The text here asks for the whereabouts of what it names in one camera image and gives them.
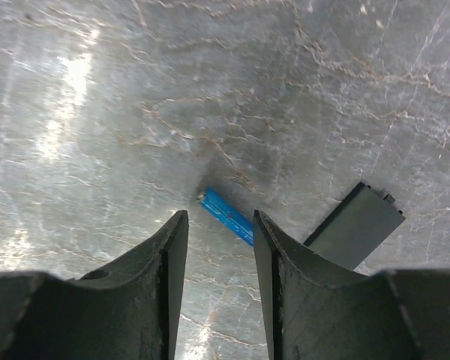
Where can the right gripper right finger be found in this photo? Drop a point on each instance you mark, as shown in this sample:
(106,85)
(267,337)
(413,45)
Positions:
(315,309)

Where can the blue battery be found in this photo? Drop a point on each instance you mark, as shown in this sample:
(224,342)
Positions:
(227,215)

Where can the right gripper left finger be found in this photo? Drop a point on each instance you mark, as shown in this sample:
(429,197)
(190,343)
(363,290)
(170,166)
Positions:
(126,309)

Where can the black battery cover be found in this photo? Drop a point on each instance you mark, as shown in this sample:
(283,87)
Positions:
(356,227)

